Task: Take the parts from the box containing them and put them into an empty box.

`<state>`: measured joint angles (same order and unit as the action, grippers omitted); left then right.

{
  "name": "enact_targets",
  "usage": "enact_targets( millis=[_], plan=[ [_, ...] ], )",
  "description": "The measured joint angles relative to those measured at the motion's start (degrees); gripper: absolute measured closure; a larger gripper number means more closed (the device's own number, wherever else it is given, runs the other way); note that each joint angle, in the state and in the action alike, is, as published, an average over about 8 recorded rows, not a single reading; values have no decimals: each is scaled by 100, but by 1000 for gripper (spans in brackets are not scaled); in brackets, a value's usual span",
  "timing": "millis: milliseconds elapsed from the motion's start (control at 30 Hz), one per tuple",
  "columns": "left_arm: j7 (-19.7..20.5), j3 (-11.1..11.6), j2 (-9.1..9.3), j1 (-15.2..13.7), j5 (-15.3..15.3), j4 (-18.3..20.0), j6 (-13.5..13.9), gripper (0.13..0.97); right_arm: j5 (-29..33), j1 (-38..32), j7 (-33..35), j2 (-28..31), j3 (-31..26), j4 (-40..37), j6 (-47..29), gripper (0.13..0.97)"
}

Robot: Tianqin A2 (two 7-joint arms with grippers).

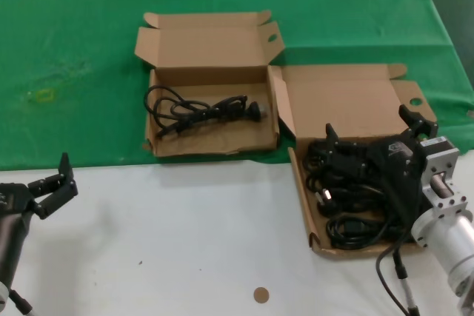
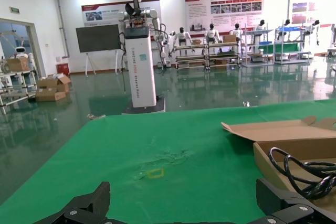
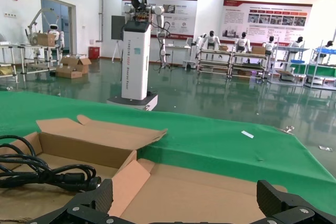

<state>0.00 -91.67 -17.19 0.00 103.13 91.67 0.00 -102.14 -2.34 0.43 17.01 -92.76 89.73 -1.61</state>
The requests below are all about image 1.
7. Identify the robot cable metal connector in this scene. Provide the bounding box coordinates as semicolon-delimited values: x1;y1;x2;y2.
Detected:
393;249;421;316

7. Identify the torn-edged brown cardboard box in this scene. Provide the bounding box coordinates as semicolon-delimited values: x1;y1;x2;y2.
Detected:
133;10;285;157

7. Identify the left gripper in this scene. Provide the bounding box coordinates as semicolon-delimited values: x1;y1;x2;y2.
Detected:
0;152;79;220

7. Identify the black cable silver-pronged plug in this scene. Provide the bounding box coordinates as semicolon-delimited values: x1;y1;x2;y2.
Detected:
315;188;334;206

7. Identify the green table cloth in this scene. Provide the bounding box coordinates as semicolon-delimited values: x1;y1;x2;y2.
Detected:
0;0;474;172

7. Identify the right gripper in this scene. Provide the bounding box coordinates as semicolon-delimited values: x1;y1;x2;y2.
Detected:
324;103;473;226

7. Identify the black power cable pile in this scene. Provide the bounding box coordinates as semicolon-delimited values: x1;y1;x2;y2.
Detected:
302;138;423;249

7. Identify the brown round paper disc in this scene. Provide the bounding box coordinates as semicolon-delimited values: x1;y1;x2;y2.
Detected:
253;286;270;304

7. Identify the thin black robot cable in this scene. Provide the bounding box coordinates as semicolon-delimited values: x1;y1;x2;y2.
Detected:
375;234;410;316

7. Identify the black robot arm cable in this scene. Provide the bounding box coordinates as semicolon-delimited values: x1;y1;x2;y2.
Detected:
7;289;35;316

